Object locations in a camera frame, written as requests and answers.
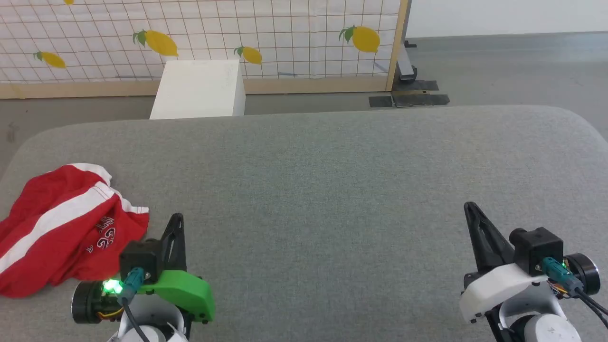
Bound red shorts with white stripes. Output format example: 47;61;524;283
0;163;150;299

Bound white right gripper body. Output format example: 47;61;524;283
458;262;552;324

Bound grey fabric sofa cushion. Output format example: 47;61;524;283
0;105;608;342

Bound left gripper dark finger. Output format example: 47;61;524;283
160;212;187;273

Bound white rectangular box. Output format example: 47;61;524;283
149;59;247;120

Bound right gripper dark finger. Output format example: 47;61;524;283
464;201;517;275

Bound grey metal partition foot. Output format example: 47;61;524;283
397;40;419;81

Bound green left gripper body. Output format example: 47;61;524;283
137;269;216;324

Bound black floor plate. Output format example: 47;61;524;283
393;79;439;92
369;94;451;108

